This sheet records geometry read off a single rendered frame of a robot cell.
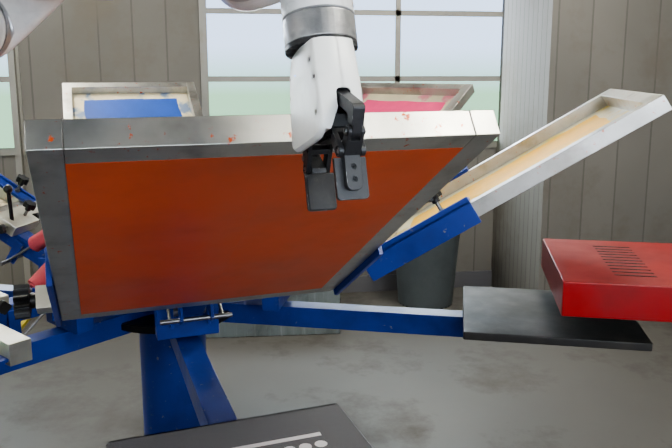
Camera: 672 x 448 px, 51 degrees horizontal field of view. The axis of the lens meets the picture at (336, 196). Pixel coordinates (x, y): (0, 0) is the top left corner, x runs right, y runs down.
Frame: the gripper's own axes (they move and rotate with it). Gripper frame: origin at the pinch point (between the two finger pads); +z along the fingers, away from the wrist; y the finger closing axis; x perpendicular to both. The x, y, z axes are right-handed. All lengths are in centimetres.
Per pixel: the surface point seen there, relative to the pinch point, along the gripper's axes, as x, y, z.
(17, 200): -46, -203, -28
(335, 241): 18, -53, 2
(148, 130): -16.4, -14.3, -10.3
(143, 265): -15, -57, 3
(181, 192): -11.6, -27.3, -4.7
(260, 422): 6, -70, 35
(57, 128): -26.0, -14.4, -10.8
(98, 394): -22, -321, 58
